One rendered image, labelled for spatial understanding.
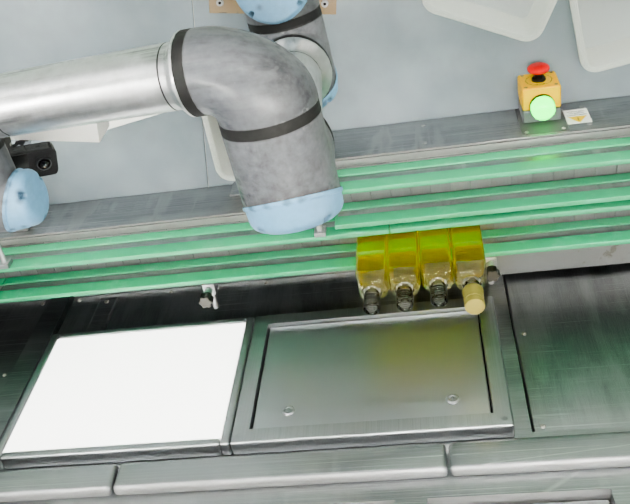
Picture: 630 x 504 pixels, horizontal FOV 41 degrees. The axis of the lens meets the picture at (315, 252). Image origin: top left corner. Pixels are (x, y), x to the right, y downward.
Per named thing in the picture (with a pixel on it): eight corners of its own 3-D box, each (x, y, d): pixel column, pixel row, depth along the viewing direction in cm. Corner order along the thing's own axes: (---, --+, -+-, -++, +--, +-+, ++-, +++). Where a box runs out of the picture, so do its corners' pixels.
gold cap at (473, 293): (461, 284, 145) (462, 300, 142) (481, 281, 145) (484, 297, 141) (463, 300, 147) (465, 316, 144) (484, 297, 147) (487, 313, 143)
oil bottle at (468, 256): (449, 230, 168) (456, 296, 150) (447, 206, 164) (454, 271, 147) (478, 227, 167) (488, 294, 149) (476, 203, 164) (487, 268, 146)
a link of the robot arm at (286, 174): (321, -6, 136) (320, 116, 89) (341, 82, 143) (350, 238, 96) (248, 11, 138) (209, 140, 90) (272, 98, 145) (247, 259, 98)
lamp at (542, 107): (529, 117, 159) (531, 124, 156) (529, 95, 156) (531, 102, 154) (554, 114, 158) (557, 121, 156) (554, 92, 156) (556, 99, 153)
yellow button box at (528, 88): (518, 107, 166) (523, 124, 160) (516, 71, 162) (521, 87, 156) (555, 103, 165) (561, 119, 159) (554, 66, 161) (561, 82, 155)
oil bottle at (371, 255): (361, 239, 170) (358, 306, 153) (357, 216, 167) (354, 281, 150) (389, 237, 169) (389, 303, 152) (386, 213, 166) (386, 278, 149)
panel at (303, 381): (57, 344, 179) (-4, 470, 151) (52, 333, 177) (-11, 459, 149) (493, 307, 165) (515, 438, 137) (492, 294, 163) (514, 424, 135)
